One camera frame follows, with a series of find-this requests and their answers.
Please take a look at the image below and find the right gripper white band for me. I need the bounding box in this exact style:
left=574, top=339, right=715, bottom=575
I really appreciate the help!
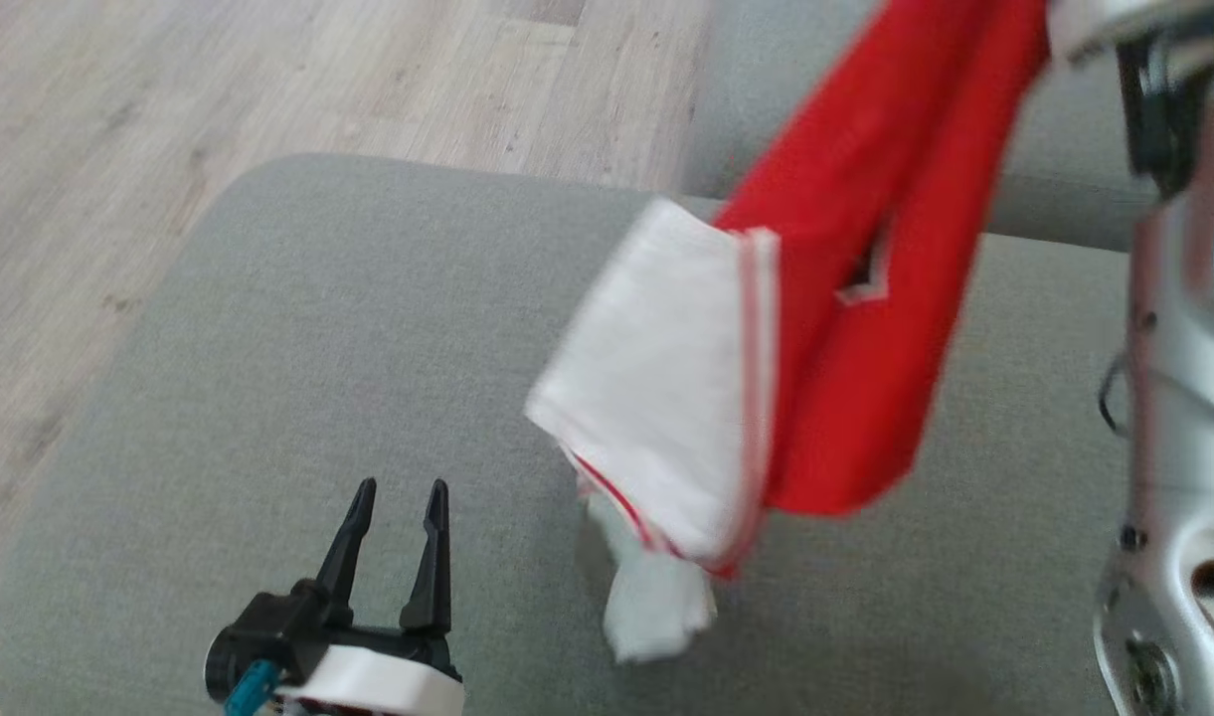
left=1049, top=0, right=1214, bottom=66

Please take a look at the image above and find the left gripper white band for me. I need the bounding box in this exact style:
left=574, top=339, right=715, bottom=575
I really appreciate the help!
left=278, top=477, right=465, bottom=716

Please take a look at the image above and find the red jersey with white sleeves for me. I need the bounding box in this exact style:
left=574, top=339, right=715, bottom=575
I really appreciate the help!
left=524, top=0, right=1053, bottom=665

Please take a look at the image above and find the large grey sofa seat cushion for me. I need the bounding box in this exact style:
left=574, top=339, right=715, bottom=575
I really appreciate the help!
left=0, top=154, right=1214, bottom=716

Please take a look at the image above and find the teal left camera cable plug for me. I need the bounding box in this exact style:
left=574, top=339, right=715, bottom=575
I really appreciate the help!
left=224, top=658, right=281, bottom=716

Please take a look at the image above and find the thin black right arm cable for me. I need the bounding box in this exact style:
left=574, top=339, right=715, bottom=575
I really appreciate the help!
left=1097, top=353, right=1136, bottom=439

